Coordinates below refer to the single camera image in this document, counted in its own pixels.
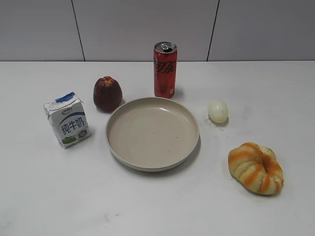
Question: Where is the white peeled egg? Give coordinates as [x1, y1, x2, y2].
[208, 100, 228, 123]

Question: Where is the beige round plate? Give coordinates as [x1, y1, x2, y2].
[105, 97, 200, 172]

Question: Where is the dark red apple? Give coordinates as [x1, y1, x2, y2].
[93, 76, 123, 113]

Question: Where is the red cola can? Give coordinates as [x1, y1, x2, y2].
[154, 41, 177, 98]

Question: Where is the white blue milk carton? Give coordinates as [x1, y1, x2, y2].
[44, 92, 91, 149]

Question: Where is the orange striped bread roll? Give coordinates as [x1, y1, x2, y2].
[228, 142, 284, 195]

